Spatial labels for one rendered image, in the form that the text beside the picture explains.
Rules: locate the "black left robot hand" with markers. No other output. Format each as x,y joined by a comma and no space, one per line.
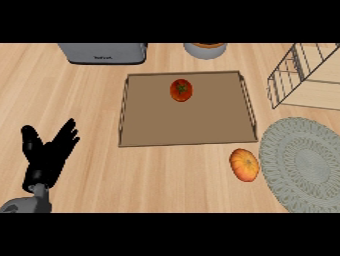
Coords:
45,156

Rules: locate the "red tomato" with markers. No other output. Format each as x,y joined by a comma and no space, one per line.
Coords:
181,90

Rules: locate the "grey toaster appliance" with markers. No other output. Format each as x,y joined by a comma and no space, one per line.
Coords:
107,52

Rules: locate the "grey round woven placemat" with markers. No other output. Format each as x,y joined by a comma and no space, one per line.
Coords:
313,165

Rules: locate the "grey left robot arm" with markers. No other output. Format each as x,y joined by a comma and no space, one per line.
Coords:
29,202

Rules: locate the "brown rectangular tray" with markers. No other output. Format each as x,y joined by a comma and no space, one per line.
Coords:
189,113

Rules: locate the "grey round pot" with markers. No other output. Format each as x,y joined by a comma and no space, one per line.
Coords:
206,50

